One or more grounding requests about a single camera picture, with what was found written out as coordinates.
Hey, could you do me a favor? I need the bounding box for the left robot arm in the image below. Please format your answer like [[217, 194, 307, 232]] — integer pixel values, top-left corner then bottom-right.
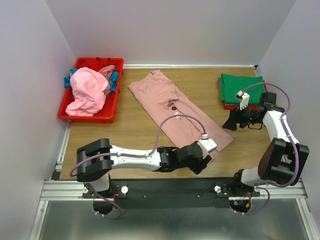
[[69, 138, 217, 198]]

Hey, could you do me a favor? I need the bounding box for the red plastic bin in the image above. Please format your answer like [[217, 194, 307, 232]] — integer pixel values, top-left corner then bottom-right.
[[57, 57, 124, 124]]

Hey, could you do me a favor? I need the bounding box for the coral pink t-shirt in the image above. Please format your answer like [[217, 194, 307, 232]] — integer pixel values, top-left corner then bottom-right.
[[98, 65, 116, 80]]

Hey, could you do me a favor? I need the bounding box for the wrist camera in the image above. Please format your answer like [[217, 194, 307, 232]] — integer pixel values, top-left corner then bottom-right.
[[235, 91, 250, 111], [196, 134, 217, 158]]

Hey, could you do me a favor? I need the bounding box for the red folded t-shirt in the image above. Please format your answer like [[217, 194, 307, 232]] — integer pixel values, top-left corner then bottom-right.
[[220, 80, 267, 110]]

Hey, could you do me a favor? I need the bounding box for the blue t-shirt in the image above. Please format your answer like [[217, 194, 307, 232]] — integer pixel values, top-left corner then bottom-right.
[[64, 68, 119, 92]]

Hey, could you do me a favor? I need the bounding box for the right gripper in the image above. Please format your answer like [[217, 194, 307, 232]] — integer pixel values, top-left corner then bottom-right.
[[221, 102, 262, 131]]

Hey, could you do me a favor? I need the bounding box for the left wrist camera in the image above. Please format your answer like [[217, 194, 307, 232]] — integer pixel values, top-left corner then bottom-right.
[[196, 134, 217, 158]]

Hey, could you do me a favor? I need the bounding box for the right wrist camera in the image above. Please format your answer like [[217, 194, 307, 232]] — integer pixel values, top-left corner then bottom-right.
[[235, 91, 250, 111]]

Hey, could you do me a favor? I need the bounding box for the aluminium frame rail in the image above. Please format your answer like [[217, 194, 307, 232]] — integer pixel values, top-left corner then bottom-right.
[[28, 119, 320, 240]]

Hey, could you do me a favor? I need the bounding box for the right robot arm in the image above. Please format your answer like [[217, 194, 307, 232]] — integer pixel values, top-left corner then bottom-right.
[[214, 91, 310, 196]]

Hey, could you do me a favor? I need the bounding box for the grey folded t-shirt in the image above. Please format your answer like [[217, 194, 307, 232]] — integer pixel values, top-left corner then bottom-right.
[[218, 77, 224, 96]]

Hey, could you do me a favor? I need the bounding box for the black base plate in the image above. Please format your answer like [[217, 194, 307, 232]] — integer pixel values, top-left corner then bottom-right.
[[82, 176, 261, 210]]

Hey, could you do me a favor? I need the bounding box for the light pink t-shirt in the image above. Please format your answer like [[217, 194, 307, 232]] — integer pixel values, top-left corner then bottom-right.
[[65, 67, 111, 117]]

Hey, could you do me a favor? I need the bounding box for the green folded t-shirt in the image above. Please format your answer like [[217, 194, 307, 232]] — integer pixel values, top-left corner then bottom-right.
[[220, 73, 266, 105]]

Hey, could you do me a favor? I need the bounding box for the dusty pink printed t-shirt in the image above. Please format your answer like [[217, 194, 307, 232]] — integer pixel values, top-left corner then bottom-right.
[[128, 70, 233, 159]]

